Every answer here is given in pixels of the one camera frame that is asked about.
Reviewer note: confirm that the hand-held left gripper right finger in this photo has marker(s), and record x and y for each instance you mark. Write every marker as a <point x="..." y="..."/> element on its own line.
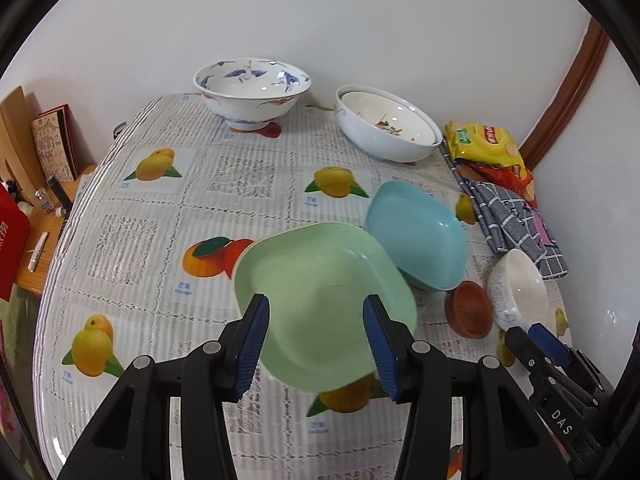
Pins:
<point x="381" y="350"/>

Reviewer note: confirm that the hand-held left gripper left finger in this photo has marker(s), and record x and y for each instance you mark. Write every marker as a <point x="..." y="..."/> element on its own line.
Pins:
<point x="252" y="345"/>

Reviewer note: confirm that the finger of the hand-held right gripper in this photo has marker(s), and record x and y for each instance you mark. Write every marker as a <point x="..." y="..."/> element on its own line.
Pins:
<point x="522" y="347"/>
<point x="549" y="344"/>

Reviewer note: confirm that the small white bowl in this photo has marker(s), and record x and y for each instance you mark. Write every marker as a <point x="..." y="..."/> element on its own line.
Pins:
<point x="520" y="290"/>

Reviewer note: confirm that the brown dish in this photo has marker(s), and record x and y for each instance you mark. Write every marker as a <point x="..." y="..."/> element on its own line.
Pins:
<point x="470" y="310"/>

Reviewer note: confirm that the green plate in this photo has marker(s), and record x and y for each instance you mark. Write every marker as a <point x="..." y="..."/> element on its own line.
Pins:
<point x="320" y="300"/>

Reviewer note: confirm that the blue plate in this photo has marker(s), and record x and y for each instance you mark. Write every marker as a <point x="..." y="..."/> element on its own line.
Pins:
<point x="415" y="230"/>

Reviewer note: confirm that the pink packet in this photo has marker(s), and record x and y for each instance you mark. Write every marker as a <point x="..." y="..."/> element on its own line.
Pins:
<point x="542" y="227"/>

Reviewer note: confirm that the grey checked cloth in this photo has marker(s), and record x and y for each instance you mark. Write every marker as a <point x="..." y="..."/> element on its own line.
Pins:
<point x="505" y="220"/>

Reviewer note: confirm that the fruit print tablecloth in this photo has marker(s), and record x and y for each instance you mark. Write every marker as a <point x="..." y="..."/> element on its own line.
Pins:
<point x="150" y="210"/>

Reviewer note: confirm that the red chip bag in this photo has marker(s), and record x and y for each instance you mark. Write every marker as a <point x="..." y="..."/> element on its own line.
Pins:
<point x="515" y="177"/>

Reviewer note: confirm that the large white bowl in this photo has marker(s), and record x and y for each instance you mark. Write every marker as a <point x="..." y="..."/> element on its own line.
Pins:
<point x="380" y="147"/>

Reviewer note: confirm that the yellow chip bag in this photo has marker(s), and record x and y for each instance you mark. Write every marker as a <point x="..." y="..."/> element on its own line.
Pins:
<point x="485" y="142"/>

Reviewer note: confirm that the wooden side table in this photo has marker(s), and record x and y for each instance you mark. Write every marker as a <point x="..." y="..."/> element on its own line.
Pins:
<point x="56" y="247"/>

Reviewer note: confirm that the white pen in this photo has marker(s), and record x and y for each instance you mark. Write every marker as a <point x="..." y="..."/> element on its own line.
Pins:
<point x="37" y="252"/>

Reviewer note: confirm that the white bowl with fruit print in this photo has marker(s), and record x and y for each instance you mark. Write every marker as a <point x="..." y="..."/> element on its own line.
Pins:
<point x="390" y="115"/>

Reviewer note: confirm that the blue crane pattern bowl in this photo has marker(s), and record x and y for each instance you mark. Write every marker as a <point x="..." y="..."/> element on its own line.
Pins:
<point x="250" y="105"/>

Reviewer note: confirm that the black tube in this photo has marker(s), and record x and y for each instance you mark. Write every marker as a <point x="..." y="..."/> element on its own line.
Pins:
<point x="60" y="191"/>

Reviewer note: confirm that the small clear bottle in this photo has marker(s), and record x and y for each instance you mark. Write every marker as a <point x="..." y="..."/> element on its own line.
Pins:
<point x="45" y="200"/>

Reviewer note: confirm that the red paper bag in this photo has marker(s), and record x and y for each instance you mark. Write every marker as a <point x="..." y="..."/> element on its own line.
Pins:
<point x="10" y="240"/>

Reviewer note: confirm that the patterned book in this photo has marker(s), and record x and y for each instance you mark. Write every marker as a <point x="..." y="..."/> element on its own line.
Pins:
<point x="52" y="145"/>

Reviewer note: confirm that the wooden stool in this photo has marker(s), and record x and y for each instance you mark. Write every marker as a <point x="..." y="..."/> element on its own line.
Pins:
<point x="20" y="130"/>

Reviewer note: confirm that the brown wooden door frame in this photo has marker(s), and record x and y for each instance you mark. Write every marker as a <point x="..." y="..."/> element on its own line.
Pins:
<point x="575" y="90"/>

